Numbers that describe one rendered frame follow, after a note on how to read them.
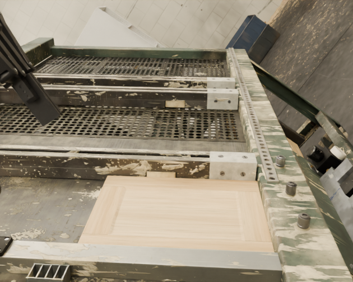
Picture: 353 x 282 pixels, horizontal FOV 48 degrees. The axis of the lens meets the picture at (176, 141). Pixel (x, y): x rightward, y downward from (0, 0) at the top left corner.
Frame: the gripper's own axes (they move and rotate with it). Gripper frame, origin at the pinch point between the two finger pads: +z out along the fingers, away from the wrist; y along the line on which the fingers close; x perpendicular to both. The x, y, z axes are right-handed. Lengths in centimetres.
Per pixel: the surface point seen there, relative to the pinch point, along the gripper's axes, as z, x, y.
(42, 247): 24.4, -23.0, -13.4
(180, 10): 16, 40, -565
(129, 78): 16, -8, -124
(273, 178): 49, 23, -37
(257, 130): 47, 27, -68
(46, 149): 14, -27, -51
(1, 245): 19.5, -29.1, -12.8
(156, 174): 34, -3, -45
